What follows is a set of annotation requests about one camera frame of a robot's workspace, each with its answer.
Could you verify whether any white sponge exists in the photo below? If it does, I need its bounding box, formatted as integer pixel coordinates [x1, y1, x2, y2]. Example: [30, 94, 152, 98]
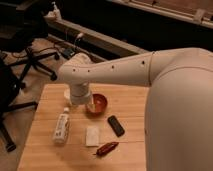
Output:
[86, 126, 99, 147]

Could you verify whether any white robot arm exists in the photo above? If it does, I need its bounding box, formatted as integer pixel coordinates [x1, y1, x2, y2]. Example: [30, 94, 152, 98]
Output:
[58, 48, 213, 171]

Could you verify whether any red bowl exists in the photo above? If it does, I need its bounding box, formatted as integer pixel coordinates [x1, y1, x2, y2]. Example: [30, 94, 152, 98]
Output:
[86, 94, 108, 117]

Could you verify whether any black remote control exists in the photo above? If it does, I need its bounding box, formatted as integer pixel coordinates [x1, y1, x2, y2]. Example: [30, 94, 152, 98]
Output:
[107, 115, 125, 137]

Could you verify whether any white paper cup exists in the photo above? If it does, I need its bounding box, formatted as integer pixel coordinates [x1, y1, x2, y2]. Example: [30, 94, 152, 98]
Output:
[64, 89, 71, 102]

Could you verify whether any white plastic bottle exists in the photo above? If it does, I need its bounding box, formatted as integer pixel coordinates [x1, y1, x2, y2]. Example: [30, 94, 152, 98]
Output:
[53, 107, 70, 144]

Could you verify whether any black office chair left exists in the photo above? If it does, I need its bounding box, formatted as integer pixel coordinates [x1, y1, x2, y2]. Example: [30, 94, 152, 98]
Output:
[0, 52, 38, 152]

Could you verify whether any black office chair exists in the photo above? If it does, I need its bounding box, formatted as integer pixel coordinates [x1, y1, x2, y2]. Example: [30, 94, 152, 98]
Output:
[0, 0, 59, 80]
[0, 52, 38, 152]

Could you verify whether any white spray bottle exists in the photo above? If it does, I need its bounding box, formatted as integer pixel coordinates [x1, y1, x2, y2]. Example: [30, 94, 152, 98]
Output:
[52, 1, 62, 20]

